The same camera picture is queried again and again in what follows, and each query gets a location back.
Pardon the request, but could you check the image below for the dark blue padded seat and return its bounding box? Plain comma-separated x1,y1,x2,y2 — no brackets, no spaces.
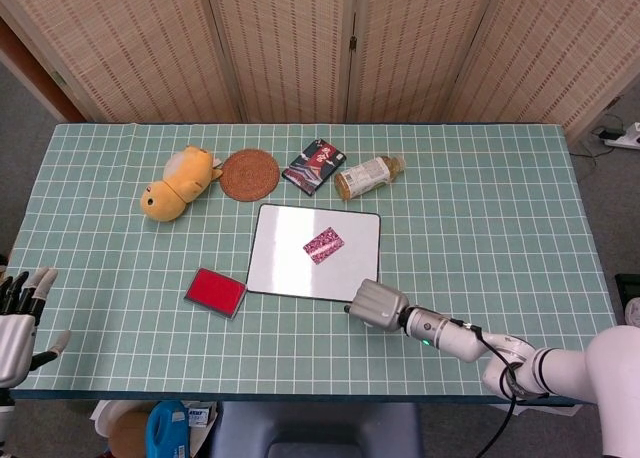
207,402,426,458

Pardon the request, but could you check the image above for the white power strip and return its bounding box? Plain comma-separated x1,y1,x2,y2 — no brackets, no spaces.
602,121,640,152

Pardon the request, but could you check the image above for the round woven brown coaster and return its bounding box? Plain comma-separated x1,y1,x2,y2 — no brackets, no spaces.
220,148,282,203

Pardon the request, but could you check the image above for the dark printed card box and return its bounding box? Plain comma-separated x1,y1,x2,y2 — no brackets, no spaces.
281,137,348,197

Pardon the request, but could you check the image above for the white board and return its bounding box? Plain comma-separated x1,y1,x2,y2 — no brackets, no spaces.
245,203,382,303

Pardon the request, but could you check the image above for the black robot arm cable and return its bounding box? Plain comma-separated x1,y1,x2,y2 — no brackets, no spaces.
447,318,526,458

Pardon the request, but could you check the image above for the blue plastic jug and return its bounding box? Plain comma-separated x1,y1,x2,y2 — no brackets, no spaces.
148,400,194,458

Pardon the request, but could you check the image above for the white labelled carton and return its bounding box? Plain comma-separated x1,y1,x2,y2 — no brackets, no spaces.
185,402,220,430

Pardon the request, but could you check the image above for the red ink pad case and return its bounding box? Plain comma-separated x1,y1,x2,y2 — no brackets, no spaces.
183,267,249,322

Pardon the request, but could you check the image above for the black box on floor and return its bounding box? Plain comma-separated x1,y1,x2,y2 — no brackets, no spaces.
613,273,640,299

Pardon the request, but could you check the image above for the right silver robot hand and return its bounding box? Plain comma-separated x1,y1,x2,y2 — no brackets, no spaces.
344,278,411,333

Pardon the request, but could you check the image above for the green grid tablecloth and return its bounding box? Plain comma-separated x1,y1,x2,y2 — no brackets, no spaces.
9,122,619,405

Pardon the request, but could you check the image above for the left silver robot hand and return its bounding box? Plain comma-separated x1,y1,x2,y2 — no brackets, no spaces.
0,266,72,388

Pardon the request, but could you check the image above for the yellow plush animal toy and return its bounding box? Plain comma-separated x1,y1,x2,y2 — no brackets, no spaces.
139,145,224,224

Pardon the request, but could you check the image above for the pink patterned packet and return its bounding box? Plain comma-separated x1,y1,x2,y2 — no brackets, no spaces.
302,226,347,266

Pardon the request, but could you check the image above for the bamboo folding screen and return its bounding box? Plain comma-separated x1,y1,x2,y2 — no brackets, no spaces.
0,0,640,144

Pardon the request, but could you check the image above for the brown cardboard box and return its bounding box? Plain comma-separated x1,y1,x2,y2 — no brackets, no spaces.
106,410,151,458

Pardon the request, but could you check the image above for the plastic tea bottle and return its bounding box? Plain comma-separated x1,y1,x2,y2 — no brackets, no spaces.
334,153,407,203

